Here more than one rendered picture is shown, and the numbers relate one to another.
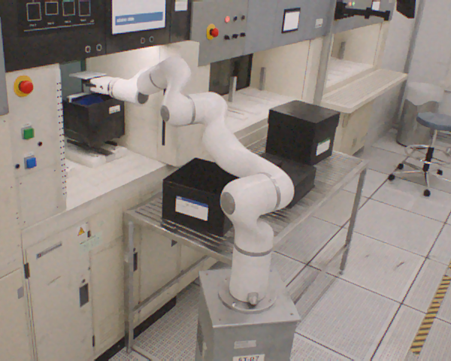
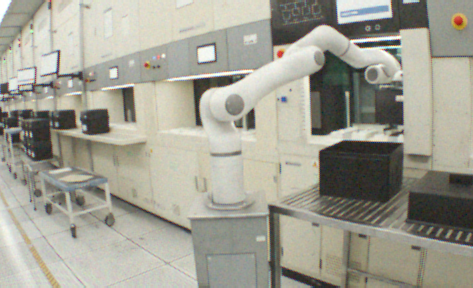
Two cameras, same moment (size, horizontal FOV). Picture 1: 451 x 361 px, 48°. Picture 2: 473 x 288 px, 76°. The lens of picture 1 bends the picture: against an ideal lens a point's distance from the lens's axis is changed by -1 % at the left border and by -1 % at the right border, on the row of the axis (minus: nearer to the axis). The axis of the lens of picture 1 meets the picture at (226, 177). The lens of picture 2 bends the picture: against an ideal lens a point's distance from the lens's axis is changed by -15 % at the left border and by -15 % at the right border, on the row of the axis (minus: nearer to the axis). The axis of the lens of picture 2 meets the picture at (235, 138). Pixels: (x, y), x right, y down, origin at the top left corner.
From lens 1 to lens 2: 2.23 m
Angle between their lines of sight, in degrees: 100
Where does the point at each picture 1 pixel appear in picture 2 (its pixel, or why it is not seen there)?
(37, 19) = (288, 18)
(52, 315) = not seen: hidden behind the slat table
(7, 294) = (268, 174)
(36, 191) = (288, 119)
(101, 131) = (386, 113)
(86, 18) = (318, 15)
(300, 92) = not seen: outside the picture
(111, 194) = not seen: hidden behind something
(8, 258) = (270, 152)
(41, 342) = (284, 225)
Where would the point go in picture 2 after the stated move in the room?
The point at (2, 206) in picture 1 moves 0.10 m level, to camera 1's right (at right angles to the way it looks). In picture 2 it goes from (269, 119) to (266, 121)
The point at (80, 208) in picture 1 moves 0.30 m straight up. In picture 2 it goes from (314, 146) to (312, 89)
